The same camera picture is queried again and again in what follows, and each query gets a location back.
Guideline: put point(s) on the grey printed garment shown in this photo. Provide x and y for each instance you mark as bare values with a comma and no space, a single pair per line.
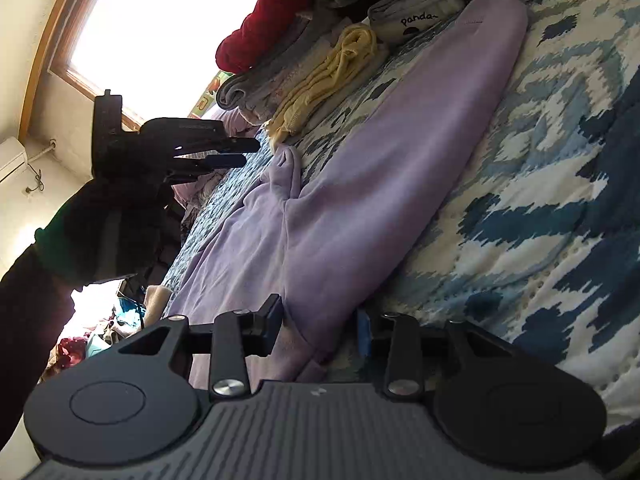
415,10

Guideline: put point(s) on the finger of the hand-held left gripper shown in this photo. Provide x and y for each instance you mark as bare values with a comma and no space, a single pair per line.
220,162
225,145

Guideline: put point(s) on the folded light grey garment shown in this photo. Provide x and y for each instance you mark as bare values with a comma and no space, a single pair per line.
302,85

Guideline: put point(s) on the person's left forearm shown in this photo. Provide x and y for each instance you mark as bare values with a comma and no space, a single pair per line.
30,320

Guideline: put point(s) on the colourful alphabet foam mat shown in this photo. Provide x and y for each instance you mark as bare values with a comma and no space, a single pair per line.
202,102

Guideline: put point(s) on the person's left hand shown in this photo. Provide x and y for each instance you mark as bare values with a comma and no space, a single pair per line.
110,230

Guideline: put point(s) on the blue cloth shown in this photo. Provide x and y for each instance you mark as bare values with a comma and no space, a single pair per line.
125,310

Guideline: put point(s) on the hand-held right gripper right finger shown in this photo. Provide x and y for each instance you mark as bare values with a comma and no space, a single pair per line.
364,334

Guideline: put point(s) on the red knitted sweater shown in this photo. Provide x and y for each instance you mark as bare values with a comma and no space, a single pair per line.
265,25

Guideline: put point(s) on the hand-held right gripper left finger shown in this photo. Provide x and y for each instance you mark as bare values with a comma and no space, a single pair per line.
275,322

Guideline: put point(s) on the white air conditioner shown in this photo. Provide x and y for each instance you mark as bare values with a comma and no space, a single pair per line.
10,157

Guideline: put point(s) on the lilac garment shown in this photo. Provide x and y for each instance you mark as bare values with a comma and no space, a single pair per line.
400,135

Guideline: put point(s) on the blue patterned quilt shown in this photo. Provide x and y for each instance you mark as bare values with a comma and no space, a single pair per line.
550,210

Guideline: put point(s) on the folded pale yellow garment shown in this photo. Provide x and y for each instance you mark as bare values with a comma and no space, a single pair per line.
330,75

